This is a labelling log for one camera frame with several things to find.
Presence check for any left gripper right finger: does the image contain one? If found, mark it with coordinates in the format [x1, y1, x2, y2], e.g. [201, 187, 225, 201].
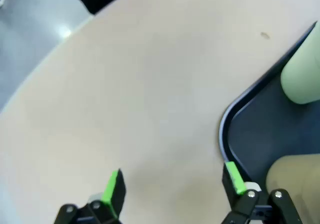
[219, 161, 303, 224]

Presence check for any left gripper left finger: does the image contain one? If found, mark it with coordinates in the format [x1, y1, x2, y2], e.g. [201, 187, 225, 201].
[53, 168, 127, 224]

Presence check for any brown plastic cup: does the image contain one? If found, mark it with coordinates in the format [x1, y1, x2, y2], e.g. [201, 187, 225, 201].
[265, 155, 320, 224]

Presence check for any light green plastic cup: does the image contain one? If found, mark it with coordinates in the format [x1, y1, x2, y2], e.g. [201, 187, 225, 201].
[280, 21, 320, 105]

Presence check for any dark plastic serving tray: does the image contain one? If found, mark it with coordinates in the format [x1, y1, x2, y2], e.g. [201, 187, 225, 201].
[218, 20, 320, 195]

